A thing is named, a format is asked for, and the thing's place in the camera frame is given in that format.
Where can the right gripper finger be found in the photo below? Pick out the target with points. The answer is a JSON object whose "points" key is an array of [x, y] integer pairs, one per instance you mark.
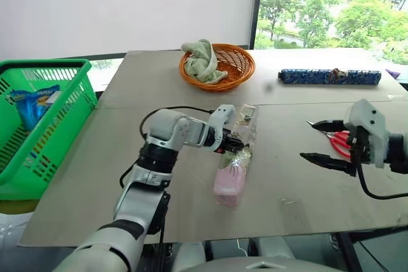
{"points": [[328, 125], [328, 161]]}

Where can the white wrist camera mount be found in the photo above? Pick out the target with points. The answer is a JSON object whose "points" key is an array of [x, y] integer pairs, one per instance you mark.
{"points": [[369, 122], [220, 117]]}

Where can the brown ribbon bow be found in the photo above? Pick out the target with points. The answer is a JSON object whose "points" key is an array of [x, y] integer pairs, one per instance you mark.
{"points": [[335, 75]]}

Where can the green plastic shopping basket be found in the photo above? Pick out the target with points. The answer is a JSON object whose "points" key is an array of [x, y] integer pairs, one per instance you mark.
{"points": [[63, 119]]}

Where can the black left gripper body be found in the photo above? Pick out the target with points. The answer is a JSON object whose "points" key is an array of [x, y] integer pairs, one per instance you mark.
{"points": [[227, 141]]}

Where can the blue patterned wrapped roll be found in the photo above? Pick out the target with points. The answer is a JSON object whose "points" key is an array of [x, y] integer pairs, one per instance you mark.
{"points": [[306, 77]]}

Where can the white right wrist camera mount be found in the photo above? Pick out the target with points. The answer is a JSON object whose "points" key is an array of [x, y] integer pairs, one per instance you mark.
{"points": [[369, 122]]}

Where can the black window frame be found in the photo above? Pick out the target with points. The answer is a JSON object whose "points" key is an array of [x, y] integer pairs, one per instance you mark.
{"points": [[256, 7]]}

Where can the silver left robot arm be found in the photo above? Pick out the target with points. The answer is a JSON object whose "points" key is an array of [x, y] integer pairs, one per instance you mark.
{"points": [[137, 202]]}

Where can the light green towel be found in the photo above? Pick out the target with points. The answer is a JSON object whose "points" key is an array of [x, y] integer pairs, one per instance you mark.
{"points": [[202, 61]]}

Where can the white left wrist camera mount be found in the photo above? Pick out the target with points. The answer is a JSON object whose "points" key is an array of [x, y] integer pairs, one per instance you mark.
{"points": [[220, 117]]}

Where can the blue snack bag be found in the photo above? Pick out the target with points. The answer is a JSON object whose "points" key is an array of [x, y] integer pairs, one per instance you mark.
{"points": [[33, 106]]}

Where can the orange wicker basket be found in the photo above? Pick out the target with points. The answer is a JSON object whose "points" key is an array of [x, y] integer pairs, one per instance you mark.
{"points": [[237, 61]]}

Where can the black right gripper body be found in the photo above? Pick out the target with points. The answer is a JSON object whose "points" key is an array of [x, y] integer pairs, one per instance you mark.
{"points": [[354, 154]]}

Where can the clear gift box pink flower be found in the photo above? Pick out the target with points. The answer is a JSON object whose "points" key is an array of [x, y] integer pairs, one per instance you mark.
{"points": [[228, 186]]}

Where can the green trees outside window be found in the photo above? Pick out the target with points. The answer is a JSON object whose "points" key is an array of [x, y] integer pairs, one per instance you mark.
{"points": [[334, 7]]}

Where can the purple object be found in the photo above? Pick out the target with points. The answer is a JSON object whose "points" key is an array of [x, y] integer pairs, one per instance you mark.
{"points": [[397, 73]]}

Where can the white roller blind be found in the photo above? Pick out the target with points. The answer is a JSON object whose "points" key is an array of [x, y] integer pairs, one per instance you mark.
{"points": [[127, 7]]}

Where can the black table frame leg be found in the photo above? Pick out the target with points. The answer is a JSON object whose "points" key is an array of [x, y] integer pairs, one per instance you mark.
{"points": [[349, 253]]}

